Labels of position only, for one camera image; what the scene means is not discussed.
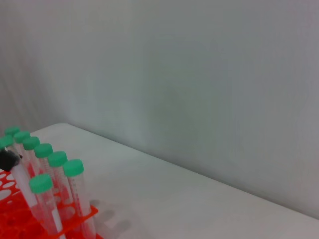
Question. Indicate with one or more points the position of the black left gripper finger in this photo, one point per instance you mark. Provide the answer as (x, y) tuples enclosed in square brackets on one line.
[(8, 160)]

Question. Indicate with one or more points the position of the green-capped clear test tube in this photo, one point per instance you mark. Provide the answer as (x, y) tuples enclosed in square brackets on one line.
[(31, 142), (22, 136), (12, 130), (73, 168), (43, 150), (40, 183), (57, 158), (22, 179)]

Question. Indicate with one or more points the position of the orange plastic test tube rack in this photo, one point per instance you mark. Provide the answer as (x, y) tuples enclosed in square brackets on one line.
[(15, 214)]

